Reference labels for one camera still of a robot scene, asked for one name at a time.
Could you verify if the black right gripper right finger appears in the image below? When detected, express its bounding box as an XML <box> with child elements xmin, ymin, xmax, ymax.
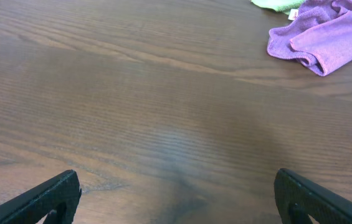
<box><xmin>274</xmin><ymin>168</ymin><xmax>352</xmax><ymax>224</ymax></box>

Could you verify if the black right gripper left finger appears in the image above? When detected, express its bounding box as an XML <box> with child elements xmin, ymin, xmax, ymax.
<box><xmin>0</xmin><ymin>170</ymin><xmax>82</xmax><ymax>224</ymax></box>

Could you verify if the green microfiber cloth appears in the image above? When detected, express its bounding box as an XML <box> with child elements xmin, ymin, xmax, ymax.
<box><xmin>251</xmin><ymin>0</ymin><xmax>305</xmax><ymax>15</ymax></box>

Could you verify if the purple microfiber cloth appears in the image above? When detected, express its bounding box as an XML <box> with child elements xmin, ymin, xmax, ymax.
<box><xmin>267</xmin><ymin>0</ymin><xmax>352</xmax><ymax>77</ymax></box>

